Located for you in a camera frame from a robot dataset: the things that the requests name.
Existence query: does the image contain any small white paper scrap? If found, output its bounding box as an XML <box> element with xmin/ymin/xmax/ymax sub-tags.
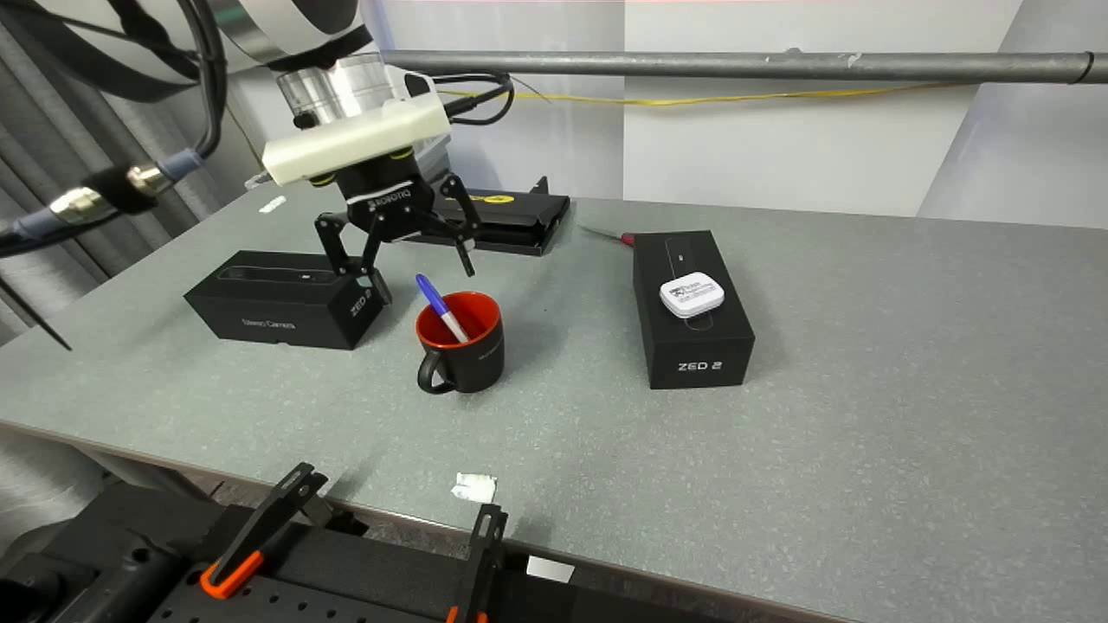
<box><xmin>451</xmin><ymin>467</ymin><xmax>498</xmax><ymax>509</ymax></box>

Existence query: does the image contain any blue and white pen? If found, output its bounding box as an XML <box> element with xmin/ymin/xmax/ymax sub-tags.
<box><xmin>410</xmin><ymin>270</ymin><xmax>475</xmax><ymax>346</ymax></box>

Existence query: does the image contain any thick black cable bundle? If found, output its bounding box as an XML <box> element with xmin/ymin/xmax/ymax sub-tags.
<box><xmin>0</xmin><ymin>0</ymin><xmax>229</xmax><ymax>258</ymax></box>

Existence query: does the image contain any flat black box yellow logo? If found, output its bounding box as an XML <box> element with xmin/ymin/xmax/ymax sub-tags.
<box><xmin>420</xmin><ymin>178</ymin><xmax>573</xmax><ymax>258</ymax></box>

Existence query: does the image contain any thin yellow cable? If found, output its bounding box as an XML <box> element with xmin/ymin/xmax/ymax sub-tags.
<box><xmin>504</xmin><ymin>71</ymin><xmax>962</xmax><ymax>116</ymax></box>

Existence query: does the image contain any small white device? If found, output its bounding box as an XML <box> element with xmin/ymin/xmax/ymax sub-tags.
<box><xmin>659</xmin><ymin>270</ymin><xmax>726</xmax><ymax>322</ymax></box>

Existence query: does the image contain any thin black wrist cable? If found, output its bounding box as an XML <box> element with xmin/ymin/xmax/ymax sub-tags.
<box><xmin>430</xmin><ymin>69</ymin><xmax>519</xmax><ymax>127</ymax></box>

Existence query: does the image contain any black ZED camera box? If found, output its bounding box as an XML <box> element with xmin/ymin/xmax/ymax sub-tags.
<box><xmin>183</xmin><ymin>244</ymin><xmax>393</xmax><ymax>354</ymax></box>

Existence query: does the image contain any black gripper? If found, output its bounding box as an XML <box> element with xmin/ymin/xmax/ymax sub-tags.
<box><xmin>315</xmin><ymin>141</ymin><xmax>480</xmax><ymax>279</ymax></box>

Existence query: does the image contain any long grey metal pole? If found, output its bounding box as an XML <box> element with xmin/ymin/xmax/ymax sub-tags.
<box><xmin>365</xmin><ymin>45</ymin><xmax>1108</xmax><ymax>86</ymax></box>

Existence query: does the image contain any black clamp orange tip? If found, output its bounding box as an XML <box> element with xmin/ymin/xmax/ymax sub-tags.
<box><xmin>197</xmin><ymin>460</ymin><xmax>333</xmax><ymax>607</ymax></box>
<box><xmin>444</xmin><ymin>501</ymin><xmax>511</xmax><ymax>623</ymax></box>

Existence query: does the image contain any black mug red inside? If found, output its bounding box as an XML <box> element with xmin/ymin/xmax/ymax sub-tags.
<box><xmin>410</xmin><ymin>286</ymin><xmax>504</xmax><ymax>397</ymax></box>

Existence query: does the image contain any black box carrying white device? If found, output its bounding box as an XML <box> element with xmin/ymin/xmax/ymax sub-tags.
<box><xmin>629</xmin><ymin>229</ymin><xmax>759</xmax><ymax>392</ymax></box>

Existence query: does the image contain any black camera mounting base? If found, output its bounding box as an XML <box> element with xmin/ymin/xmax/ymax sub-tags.
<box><xmin>0</xmin><ymin>476</ymin><xmax>833</xmax><ymax>623</ymax></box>

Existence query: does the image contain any small white label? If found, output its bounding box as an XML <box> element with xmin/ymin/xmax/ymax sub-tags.
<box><xmin>522</xmin><ymin>555</ymin><xmax>578</xmax><ymax>589</ymax></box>

